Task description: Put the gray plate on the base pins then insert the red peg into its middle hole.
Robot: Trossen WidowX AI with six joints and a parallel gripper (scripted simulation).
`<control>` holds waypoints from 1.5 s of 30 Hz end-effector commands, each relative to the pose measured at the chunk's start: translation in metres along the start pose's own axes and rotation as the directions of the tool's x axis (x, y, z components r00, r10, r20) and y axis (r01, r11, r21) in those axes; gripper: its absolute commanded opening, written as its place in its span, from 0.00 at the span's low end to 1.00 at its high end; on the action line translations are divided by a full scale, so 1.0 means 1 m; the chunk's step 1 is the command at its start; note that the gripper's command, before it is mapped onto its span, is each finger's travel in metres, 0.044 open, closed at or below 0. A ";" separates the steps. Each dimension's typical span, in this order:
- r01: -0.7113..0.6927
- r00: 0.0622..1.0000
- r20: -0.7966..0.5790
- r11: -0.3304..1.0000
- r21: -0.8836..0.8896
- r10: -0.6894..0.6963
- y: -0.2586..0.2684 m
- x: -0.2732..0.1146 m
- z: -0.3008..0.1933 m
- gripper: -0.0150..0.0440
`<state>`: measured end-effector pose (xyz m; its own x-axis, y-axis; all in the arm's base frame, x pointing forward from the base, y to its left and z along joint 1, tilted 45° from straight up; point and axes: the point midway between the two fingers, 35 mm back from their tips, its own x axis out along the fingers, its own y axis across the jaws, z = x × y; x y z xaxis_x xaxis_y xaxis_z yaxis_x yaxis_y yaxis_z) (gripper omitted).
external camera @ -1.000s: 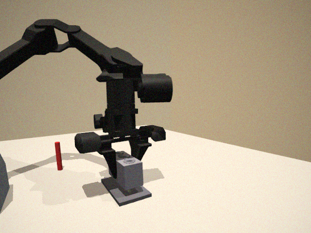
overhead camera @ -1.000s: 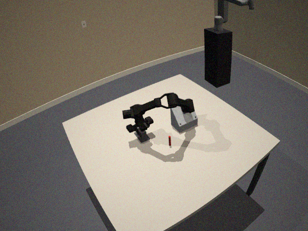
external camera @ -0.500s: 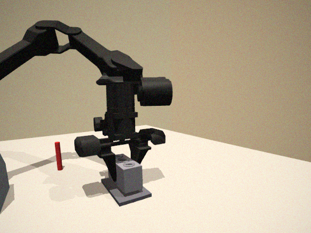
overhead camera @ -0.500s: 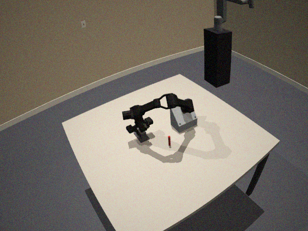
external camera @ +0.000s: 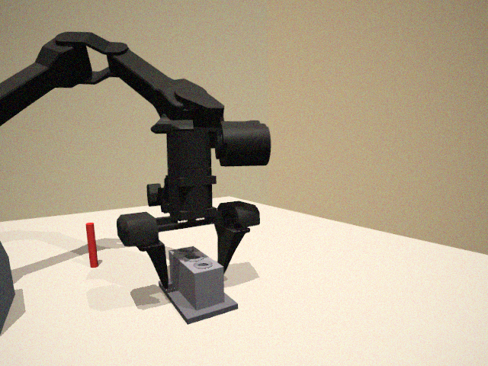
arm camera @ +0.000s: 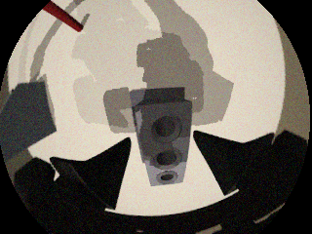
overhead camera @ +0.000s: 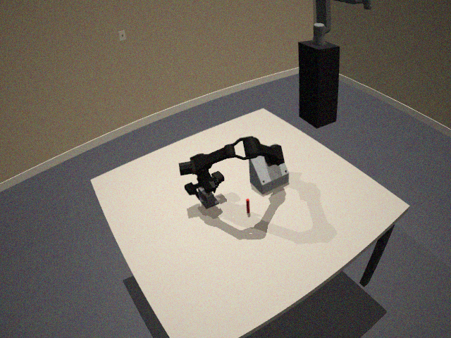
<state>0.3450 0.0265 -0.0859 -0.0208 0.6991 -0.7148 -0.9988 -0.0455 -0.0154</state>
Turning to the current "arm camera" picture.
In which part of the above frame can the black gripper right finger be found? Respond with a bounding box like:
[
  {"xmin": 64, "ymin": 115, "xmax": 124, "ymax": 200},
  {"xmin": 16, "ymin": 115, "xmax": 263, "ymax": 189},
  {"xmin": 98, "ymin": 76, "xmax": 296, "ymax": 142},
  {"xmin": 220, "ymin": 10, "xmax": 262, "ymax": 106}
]
[{"xmin": 192, "ymin": 130, "xmax": 274, "ymax": 196}]

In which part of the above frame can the red peg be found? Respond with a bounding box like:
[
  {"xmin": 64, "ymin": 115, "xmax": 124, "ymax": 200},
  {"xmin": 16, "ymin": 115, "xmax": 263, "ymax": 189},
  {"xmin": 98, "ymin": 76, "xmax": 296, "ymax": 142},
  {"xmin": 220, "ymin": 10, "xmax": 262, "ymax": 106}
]
[{"xmin": 43, "ymin": 0, "xmax": 83, "ymax": 32}]

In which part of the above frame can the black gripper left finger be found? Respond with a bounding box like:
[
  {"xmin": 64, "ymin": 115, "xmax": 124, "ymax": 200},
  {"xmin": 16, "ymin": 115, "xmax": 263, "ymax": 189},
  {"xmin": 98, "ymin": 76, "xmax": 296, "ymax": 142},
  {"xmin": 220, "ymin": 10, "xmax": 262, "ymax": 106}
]
[{"xmin": 50, "ymin": 137, "xmax": 132, "ymax": 211}]

